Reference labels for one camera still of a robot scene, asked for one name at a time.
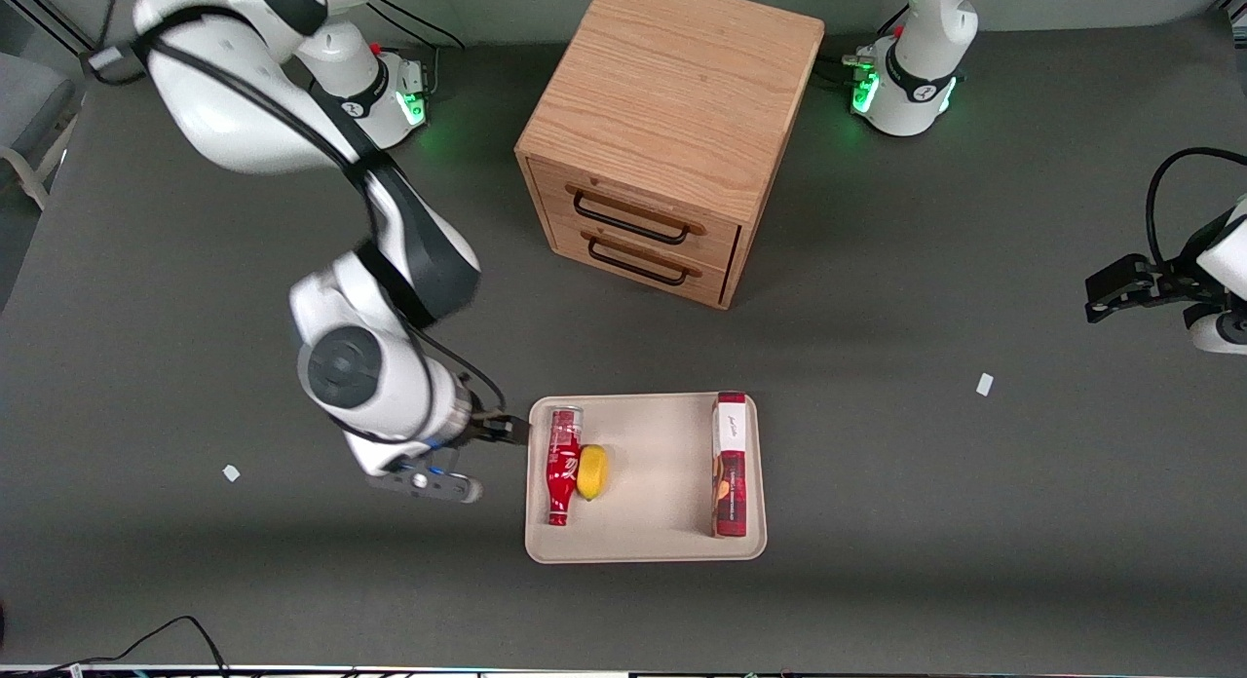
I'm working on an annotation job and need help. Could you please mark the black drawer handle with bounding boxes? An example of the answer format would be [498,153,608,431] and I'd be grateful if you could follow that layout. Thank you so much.
[571,189,695,246]
[586,236,690,288]

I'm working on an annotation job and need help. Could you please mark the wooden drawer front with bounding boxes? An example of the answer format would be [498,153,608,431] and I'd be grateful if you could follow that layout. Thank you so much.
[529,160,743,270]
[548,220,732,309]

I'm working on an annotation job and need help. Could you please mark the black base cable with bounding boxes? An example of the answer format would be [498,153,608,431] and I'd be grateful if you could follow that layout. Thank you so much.
[368,0,469,102]
[814,4,913,93]

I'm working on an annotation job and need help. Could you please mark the black cable at table edge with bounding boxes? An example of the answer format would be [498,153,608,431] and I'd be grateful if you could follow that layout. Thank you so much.
[0,615,231,678]

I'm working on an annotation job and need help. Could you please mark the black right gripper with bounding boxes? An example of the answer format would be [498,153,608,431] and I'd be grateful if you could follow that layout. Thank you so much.
[458,405,533,451]

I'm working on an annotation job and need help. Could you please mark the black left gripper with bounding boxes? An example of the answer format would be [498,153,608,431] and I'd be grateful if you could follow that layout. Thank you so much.
[1084,232,1230,324]

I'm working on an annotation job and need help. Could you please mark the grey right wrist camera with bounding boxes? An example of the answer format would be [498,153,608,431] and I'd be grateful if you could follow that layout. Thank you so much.
[366,444,484,505]

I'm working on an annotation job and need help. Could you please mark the grey chair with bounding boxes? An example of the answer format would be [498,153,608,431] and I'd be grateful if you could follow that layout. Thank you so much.
[0,51,81,213]

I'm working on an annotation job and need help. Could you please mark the red plaid cookie box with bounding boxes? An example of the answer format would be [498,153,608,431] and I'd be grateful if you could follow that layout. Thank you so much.
[709,392,749,539]

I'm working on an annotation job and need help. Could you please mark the black left base cable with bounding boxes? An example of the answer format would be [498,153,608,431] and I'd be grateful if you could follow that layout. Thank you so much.
[814,4,913,93]

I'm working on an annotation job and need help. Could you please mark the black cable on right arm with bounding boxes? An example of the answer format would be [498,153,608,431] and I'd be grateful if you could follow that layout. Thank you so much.
[134,4,510,416]

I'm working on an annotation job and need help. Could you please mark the yellow lemon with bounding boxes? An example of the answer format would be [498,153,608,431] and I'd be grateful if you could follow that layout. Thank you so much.
[576,444,611,502]

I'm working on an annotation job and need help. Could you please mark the black looped cable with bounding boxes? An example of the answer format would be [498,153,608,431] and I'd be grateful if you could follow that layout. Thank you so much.
[1145,146,1247,268]

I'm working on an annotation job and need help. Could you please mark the beige plastic tray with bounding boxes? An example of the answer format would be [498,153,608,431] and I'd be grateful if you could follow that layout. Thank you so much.
[524,393,769,565]

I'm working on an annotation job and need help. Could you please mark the black right base cable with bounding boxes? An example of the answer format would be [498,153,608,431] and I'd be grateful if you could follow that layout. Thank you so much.
[368,0,469,102]

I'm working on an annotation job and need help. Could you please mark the wooden drawer cabinet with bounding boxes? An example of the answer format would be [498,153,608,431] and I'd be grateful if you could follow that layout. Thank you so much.
[514,0,827,312]

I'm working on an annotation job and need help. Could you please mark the red coke bottle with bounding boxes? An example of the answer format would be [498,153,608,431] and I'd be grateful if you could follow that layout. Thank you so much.
[544,405,586,528]

